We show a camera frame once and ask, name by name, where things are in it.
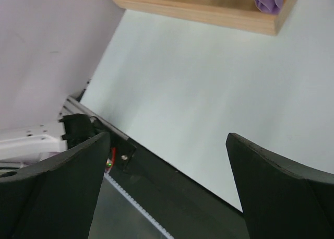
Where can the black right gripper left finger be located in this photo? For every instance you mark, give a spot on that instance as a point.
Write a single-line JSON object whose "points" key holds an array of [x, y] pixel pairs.
{"points": [[56, 197]]}

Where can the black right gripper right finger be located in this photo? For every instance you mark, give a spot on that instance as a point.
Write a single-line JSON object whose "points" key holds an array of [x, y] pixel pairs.
{"points": [[280, 198]]}

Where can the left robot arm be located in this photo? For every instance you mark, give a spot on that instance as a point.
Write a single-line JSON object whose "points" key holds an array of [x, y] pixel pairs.
{"points": [[25, 146]]}

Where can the wooden clothes rack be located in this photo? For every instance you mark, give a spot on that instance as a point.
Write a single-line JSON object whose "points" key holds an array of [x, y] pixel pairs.
{"points": [[236, 14]]}

